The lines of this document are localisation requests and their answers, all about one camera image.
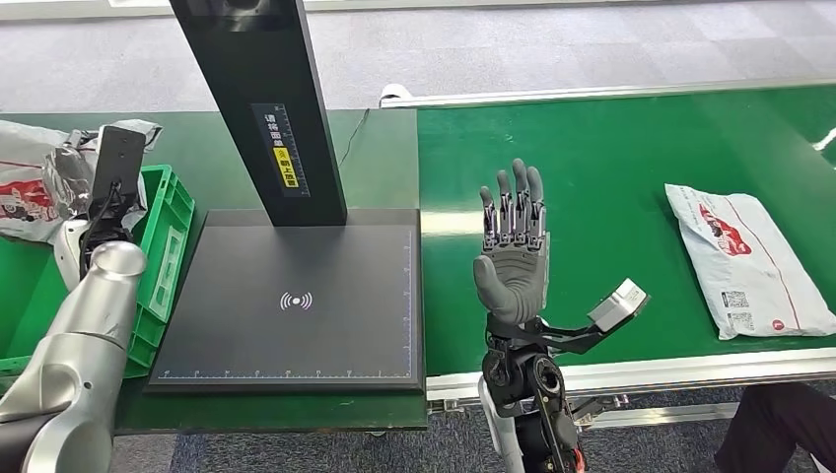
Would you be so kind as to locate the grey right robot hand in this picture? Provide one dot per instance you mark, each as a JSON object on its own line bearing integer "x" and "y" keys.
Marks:
{"x": 516, "y": 274}

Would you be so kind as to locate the dark green table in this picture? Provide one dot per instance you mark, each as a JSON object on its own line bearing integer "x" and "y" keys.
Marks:
{"x": 196, "y": 143}

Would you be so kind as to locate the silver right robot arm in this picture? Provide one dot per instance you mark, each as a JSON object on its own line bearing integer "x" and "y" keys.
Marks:
{"x": 542, "y": 391}

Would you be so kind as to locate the aluminium conveyor frame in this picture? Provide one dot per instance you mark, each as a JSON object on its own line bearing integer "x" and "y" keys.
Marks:
{"x": 686, "y": 372}

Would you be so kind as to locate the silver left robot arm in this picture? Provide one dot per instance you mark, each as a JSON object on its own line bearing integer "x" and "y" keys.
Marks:
{"x": 85, "y": 313}

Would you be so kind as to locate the white conveyor end roller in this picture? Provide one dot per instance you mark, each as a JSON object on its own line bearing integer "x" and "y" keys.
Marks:
{"x": 394, "y": 93}

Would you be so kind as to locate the green conveyor belt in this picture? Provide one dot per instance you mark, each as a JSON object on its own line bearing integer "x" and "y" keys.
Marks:
{"x": 620, "y": 143}

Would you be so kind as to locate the white courier bag red print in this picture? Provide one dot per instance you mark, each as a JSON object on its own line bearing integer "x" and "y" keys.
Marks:
{"x": 19, "y": 196}
{"x": 744, "y": 261}

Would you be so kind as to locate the green plastic crate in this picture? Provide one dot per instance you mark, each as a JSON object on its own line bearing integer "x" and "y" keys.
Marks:
{"x": 166, "y": 261}

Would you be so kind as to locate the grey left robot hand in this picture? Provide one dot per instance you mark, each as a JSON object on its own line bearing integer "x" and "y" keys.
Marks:
{"x": 68, "y": 176}

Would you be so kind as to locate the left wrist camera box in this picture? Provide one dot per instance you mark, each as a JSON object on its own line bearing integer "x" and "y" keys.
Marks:
{"x": 119, "y": 163}

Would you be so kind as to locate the black scanner base plate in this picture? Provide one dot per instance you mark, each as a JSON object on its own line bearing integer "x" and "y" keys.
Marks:
{"x": 294, "y": 339}

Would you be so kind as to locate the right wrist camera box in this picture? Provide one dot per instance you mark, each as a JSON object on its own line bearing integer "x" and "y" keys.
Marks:
{"x": 617, "y": 305}

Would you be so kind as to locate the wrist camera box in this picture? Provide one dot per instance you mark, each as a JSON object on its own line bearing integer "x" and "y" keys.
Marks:
{"x": 617, "y": 305}
{"x": 119, "y": 163}

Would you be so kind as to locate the black scanner column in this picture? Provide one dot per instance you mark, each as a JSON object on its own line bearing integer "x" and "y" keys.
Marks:
{"x": 261, "y": 65}

